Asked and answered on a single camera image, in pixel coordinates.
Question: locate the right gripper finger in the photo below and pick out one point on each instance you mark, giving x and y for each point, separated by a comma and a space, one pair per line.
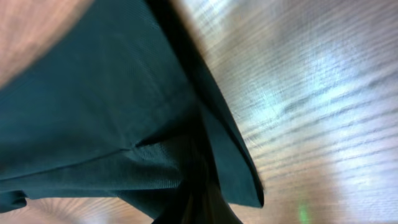
208, 207

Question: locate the black polo shirt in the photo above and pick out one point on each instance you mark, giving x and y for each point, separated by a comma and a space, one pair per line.
123, 106

